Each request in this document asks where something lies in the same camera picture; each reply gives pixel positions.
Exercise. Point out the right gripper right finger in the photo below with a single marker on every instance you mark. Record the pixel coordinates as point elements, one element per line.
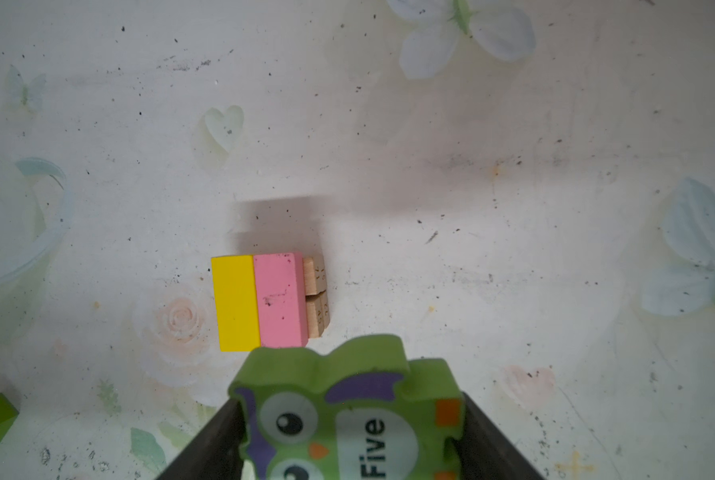
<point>486,453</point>

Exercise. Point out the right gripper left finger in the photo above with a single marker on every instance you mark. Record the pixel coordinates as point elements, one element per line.
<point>214,453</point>

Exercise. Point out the green owl number block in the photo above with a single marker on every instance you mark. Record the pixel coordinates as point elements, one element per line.
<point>363,411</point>

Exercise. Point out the natural wood block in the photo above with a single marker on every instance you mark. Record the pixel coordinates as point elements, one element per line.
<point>318,314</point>
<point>315,275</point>

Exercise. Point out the yellow long block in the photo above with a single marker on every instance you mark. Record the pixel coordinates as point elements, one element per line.
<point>236,303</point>

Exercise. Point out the pink block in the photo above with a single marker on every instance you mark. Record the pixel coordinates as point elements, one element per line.
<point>281,299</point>

